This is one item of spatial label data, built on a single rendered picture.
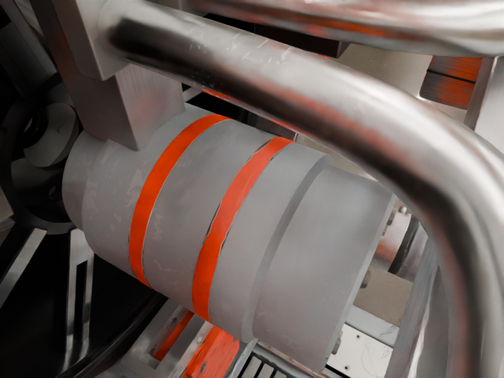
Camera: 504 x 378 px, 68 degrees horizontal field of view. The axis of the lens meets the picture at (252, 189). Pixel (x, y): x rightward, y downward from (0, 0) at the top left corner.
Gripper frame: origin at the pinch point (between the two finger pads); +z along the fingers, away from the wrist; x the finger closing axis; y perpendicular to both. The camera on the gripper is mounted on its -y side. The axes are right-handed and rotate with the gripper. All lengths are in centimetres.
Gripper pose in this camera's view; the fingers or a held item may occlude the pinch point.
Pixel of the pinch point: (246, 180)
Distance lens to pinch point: 59.7
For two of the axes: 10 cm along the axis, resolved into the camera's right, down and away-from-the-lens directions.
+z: -8.7, -3.7, 3.3
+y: 3.5, 0.2, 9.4
